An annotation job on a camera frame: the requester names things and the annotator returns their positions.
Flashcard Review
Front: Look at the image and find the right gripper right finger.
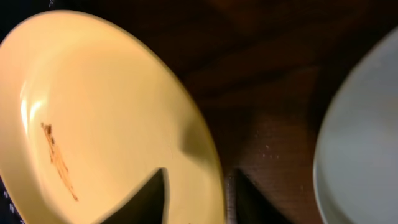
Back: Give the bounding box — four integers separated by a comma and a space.
229, 169, 289, 224

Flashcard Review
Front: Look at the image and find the light blue plate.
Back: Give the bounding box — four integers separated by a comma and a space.
313, 30, 397, 223

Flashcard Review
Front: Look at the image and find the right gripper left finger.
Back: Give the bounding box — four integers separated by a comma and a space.
101, 168, 165, 224

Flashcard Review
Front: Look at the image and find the yellow plate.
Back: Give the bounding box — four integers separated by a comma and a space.
1, 11, 226, 223

